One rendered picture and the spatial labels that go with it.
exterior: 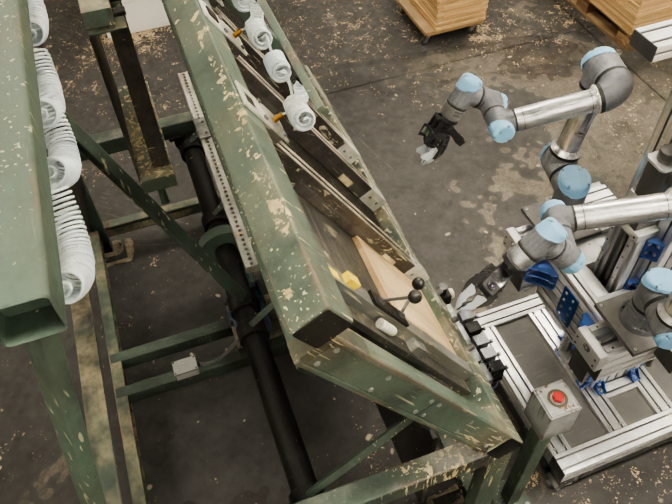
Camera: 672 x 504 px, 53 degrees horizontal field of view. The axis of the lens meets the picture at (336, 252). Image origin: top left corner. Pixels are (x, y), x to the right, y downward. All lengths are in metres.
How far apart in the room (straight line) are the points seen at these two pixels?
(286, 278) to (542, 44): 4.44
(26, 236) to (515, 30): 4.90
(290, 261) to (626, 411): 2.23
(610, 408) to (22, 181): 2.66
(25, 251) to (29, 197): 0.12
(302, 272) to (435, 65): 4.01
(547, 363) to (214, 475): 1.62
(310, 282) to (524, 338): 2.17
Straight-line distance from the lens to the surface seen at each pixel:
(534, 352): 3.35
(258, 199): 1.50
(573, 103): 2.32
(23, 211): 1.21
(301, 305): 1.31
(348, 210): 2.14
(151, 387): 3.33
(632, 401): 3.36
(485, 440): 2.27
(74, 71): 5.60
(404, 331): 1.97
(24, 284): 1.10
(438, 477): 2.40
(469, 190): 4.26
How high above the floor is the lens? 2.99
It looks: 50 degrees down
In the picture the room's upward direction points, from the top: 2 degrees counter-clockwise
